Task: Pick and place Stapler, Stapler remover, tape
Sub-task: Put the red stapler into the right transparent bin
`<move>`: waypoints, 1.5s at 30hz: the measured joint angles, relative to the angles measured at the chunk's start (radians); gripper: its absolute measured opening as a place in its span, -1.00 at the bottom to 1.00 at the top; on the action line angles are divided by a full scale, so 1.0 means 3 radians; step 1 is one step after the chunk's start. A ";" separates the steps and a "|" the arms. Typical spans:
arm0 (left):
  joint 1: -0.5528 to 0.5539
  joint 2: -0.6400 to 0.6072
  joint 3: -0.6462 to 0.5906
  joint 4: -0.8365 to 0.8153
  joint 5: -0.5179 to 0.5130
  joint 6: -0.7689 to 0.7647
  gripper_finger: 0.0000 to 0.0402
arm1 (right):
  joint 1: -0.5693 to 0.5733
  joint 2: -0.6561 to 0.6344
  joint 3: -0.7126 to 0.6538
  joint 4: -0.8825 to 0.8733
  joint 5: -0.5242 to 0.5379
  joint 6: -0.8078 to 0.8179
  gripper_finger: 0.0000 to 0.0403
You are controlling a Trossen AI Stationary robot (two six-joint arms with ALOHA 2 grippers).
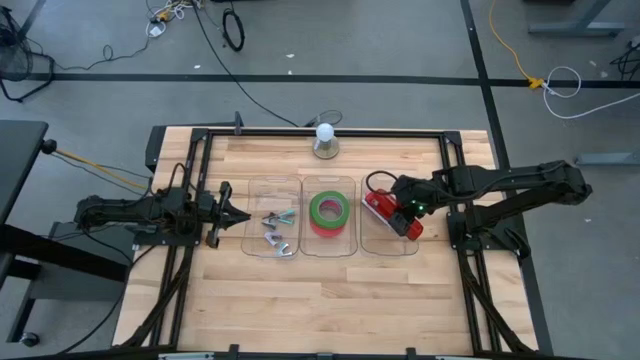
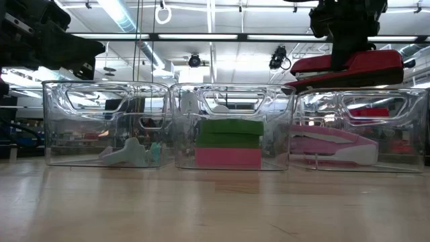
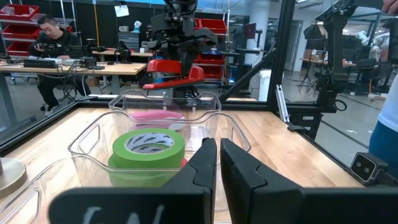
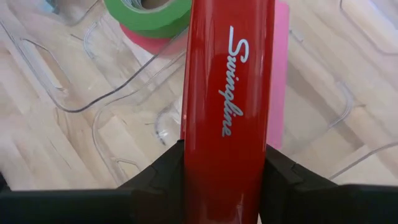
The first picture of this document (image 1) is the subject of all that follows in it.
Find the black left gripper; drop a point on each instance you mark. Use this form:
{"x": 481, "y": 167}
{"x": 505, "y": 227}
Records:
{"x": 216, "y": 220}

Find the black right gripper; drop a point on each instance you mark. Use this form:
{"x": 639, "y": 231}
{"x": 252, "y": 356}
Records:
{"x": 412, "y": 192}

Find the red stapler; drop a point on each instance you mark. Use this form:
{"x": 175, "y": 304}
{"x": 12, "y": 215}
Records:
{"x": 377, "y": 202}

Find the grey staple remover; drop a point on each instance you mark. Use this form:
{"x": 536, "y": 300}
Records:
{"x": 271, "y": 221}

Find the light blue staple remover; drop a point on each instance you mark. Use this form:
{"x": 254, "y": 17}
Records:
{"x": 284, "y": 250}

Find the pink rectangular block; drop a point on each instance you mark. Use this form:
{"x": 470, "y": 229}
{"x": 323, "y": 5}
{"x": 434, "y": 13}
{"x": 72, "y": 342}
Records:
{"x": 327, "y": 233}

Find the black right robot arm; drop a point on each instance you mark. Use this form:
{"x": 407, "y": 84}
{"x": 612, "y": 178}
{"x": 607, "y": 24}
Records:
{"x": 500, "y": 177}

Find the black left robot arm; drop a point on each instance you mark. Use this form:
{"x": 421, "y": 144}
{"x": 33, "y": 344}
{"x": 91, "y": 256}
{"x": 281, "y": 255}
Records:
{"x": 125, "y": 212}

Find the teal staple remover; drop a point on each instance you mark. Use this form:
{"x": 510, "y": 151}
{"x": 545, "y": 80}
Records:
{"x": 287, "y": 216}

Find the clear plastic bin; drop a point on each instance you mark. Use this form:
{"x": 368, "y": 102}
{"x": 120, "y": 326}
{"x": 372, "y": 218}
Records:
{"x": 255, "y": 200}
{"x": 380, "y": 245}
{"x": 327, "y": 182}

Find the white bulb brass lamp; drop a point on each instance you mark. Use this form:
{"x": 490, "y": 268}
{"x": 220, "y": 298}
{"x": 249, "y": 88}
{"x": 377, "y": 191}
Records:
{"x": 325, "y": 132}

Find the silver aluminium extrusion bar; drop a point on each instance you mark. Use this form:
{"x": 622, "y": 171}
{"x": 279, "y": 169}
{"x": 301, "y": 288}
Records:
{"x": 457, "y": 358}
{"x": 185, "y": 356}

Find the yellow rod black knob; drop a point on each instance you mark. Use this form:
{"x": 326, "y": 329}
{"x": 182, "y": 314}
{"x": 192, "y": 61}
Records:
{"x": 48, "y": 146}

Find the grey table foot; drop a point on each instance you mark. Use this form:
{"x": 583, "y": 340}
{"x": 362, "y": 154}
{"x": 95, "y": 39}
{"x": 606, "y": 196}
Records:
{"x": 610, "y": 159}
{"x": 575, "y": 28}

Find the black desk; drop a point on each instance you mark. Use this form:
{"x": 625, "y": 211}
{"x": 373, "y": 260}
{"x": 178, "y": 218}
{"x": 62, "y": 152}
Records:
{"x": 20, "y": 160}

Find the black floor fan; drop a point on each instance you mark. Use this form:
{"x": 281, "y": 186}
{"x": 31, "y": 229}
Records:
{"x": 12, "y": 55}

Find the black clamp bracket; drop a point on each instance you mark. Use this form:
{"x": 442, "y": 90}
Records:
{"x": 410, "y": 352}
{"x": 233, "y": 350}
{"x": 238, "y": 122}

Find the black aluminium rig frame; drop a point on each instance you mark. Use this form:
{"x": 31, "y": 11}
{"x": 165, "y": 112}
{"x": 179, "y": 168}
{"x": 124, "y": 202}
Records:
{"x": 325, "y": 133}

